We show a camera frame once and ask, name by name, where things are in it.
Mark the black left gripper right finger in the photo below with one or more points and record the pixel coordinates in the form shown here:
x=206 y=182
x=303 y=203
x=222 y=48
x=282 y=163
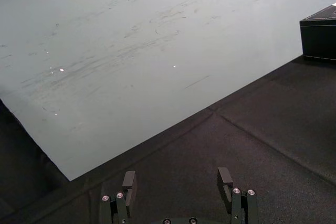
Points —
x=237 y=203

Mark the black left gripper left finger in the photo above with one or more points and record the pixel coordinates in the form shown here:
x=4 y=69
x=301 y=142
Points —
x=121 y=203

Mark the black table cloth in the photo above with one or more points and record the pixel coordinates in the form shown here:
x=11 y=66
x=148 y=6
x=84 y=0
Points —
x=210 y=155

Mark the black box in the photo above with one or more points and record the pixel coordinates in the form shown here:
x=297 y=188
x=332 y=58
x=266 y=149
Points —
x=319 y=35

